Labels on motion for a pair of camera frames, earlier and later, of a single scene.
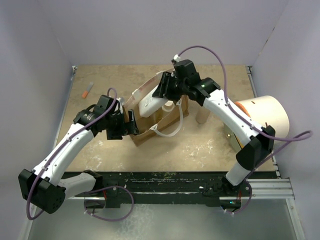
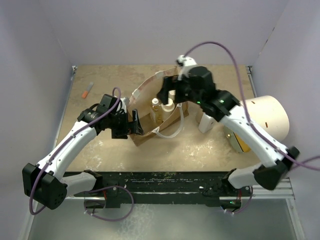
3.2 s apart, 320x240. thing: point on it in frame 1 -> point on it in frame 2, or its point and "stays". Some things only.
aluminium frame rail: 278,188 stays
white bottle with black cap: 150,105 -> 206,123
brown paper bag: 175,109 stays
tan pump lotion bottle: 202,115 stays
